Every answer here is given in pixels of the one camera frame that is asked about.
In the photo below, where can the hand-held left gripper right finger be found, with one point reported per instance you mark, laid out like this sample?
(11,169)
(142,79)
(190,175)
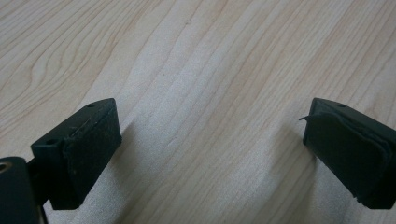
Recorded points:
(351,149)

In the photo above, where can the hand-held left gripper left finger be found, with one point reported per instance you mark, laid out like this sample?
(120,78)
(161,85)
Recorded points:
(77,155)

